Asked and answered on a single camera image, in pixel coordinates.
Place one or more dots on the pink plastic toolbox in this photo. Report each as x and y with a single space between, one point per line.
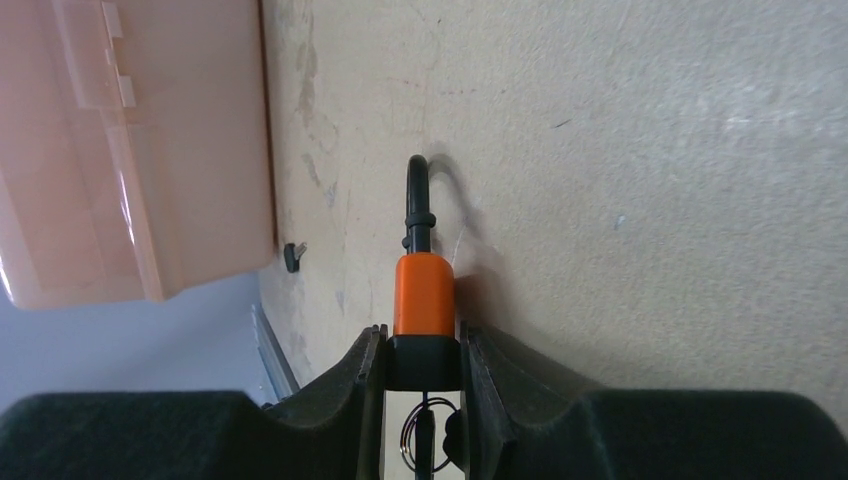
134 149

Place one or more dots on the black-head key pair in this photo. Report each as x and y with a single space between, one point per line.
430 437

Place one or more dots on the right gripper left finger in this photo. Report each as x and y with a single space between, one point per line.
331 429

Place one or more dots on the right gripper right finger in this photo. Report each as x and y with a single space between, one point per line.
528 417

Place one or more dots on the orange black Opel padlock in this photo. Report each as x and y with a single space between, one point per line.
423 351

